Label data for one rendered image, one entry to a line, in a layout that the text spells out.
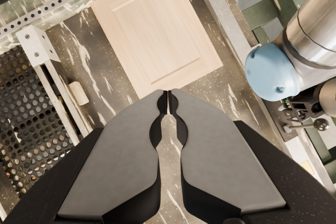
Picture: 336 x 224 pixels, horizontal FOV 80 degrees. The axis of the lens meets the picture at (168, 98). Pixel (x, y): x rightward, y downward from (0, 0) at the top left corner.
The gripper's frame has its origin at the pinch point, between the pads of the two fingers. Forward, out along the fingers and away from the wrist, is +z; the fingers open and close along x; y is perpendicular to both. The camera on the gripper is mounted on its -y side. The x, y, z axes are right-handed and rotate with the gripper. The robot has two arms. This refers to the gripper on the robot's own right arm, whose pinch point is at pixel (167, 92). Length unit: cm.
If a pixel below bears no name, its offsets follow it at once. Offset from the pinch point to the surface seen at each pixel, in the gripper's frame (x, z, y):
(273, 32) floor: 145, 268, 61
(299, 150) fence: 43, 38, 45
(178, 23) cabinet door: 4, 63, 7
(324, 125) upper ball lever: 42, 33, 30
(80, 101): -30, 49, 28
